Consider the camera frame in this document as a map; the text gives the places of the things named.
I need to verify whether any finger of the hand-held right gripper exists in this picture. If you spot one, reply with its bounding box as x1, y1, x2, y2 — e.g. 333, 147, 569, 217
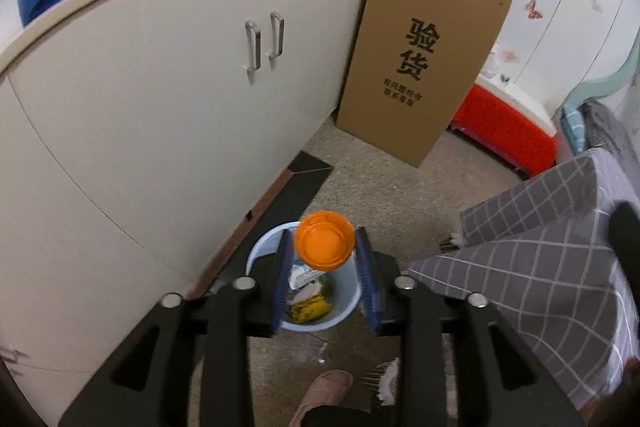
607, 202, 640, 271

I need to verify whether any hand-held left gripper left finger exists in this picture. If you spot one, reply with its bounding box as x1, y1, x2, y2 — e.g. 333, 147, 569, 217
60, 229, 297, 416

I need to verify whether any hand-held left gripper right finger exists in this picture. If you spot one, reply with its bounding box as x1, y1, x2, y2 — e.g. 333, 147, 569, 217
354, 226, 584, 419

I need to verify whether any white paper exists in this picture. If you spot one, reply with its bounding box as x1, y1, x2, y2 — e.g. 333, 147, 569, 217
290, 264, 326, 303

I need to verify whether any light blue plastic bin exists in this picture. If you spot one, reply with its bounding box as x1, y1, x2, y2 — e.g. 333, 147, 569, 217
245, 222, 362, 333

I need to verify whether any yellow wrapper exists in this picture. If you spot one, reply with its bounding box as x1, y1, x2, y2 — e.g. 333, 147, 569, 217
289, 294, 333, 325

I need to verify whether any white printed under cloth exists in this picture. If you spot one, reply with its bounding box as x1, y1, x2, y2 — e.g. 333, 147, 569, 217
367, 357, 401, 400

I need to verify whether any grey duvet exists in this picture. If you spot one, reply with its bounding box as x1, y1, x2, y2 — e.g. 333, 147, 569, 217
580, 99, 636, 158

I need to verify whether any grey checked tablecloth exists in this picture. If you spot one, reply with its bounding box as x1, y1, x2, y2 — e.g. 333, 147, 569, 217
407, 149, 640, 413

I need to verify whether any pink slipper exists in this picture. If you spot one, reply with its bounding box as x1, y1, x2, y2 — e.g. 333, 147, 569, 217
289, 369, 355, 427

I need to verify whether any blue checked blanket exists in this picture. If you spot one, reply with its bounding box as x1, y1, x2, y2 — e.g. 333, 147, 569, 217
559, 104, 586, 152

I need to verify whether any red storage box white lid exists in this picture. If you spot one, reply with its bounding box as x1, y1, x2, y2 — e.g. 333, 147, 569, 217
447, 74, 558, 180

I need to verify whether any large cardboard box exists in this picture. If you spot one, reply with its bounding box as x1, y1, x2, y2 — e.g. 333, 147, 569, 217
335, 0, 513, 168

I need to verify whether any white cabinet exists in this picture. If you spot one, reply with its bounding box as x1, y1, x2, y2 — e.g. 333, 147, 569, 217
0, 0, 381, 413

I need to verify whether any white plastic bag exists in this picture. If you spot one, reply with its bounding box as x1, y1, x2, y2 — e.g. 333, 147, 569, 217
482, 49, 506, 80

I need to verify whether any teal bunk bed frame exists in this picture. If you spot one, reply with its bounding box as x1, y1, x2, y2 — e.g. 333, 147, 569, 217
555, 67, 640, 128

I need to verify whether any metal cabinet handle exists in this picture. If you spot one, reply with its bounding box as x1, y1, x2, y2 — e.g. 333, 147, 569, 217
267, 12, 285, 68
244, 21, 262, 82

